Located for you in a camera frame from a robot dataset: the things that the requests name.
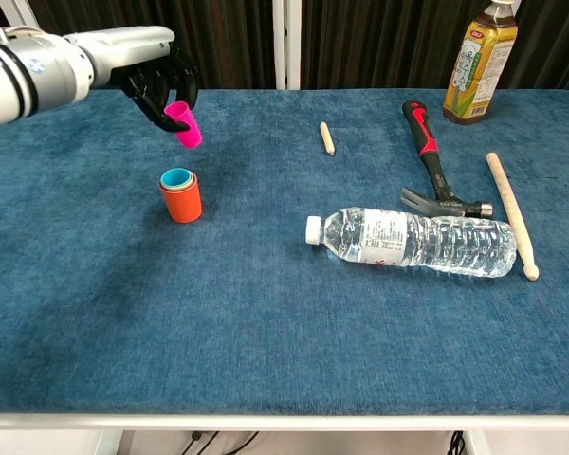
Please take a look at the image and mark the short wooden stick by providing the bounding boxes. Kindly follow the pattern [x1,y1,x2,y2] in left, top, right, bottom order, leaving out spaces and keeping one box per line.
[319,121,337,156]

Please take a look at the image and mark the white table frame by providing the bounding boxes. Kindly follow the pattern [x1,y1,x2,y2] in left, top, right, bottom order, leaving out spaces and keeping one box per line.
[0,412,569,455]

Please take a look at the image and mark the tea bottle with yellow cap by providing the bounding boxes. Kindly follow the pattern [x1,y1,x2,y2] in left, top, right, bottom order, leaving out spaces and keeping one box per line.
[442,0,520,126]

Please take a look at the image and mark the long wooden drumstick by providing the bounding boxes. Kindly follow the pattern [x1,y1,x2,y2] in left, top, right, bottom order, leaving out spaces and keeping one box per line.
[485,152,541,282]

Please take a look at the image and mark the left black-fingered robot hand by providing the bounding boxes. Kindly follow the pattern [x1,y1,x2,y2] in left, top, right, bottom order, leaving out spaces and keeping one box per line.
[64,26,200,133]

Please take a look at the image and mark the blue felt table cover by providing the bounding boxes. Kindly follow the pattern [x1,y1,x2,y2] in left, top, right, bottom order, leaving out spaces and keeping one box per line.
[0,87,569,417]

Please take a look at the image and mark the orange plastic cup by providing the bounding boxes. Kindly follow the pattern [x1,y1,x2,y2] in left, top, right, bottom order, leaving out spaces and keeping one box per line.
[158,169,203,224]

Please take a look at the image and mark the black cable bundle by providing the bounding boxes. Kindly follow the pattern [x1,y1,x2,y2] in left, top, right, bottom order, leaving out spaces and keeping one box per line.
[179,429,260,455]

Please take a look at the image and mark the light blue plastic cup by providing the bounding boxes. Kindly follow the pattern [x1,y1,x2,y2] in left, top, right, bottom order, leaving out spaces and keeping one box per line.
[160,168,192,189]

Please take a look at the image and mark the clear plastic water bottle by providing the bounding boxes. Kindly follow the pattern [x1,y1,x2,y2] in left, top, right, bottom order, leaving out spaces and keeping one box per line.
[304,206,519,279]

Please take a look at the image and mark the pink plastic cup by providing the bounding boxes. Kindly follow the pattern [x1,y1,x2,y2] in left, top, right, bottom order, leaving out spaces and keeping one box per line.
[163,100,203,151]

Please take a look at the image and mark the red and black claw hammer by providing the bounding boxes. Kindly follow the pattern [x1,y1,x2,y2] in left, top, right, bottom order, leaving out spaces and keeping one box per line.
[400,100,494,219]

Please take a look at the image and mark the white frame post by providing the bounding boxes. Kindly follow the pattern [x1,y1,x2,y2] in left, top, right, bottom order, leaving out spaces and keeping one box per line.
[272,0,303,91]
[0,0,42,34]

